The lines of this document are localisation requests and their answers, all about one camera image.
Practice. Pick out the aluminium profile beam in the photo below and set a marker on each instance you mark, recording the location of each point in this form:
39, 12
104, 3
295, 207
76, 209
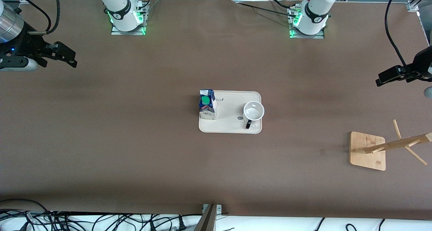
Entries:
206, 222

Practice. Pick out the wooden cup rack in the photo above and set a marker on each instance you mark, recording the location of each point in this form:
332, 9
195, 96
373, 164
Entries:
364, 156

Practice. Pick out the blue white milk carton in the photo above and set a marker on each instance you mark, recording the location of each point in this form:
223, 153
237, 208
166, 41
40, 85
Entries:
207, 111

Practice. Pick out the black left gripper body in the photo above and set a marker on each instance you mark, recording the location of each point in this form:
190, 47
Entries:
422, 62

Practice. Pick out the small metal table bracket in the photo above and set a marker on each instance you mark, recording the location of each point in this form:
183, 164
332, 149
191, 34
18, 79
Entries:
219, 209

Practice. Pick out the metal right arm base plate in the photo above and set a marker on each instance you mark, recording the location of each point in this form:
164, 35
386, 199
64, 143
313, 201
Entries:
128, 33

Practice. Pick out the beige rabbit print tray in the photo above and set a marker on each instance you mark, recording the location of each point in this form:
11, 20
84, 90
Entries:
229, 118

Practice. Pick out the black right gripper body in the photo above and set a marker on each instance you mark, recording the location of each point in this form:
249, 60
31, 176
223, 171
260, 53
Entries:
23, 45

